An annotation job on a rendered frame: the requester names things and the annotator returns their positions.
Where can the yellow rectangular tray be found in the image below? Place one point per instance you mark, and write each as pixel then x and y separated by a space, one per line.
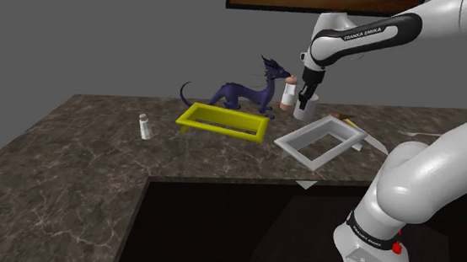
pixel 221 115

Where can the white salt shaker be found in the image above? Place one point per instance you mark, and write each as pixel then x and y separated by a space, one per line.
pixel 146 129

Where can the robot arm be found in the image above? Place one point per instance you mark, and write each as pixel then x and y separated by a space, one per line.
pixel 422 175

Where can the white bottle with tan cap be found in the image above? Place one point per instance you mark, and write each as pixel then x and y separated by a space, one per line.
pixel 288 95

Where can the white cup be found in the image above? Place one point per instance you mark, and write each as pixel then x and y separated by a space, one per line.
pixel 307 112

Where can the silver fork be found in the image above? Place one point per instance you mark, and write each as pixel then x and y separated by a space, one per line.
pixel 421 134

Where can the purple dragon figure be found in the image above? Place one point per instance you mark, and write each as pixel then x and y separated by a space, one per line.
pixel 235 93

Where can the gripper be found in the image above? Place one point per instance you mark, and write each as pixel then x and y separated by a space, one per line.
pixel 312 79

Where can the white rectangular tray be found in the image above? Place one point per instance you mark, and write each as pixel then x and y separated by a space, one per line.
pixel 342 128

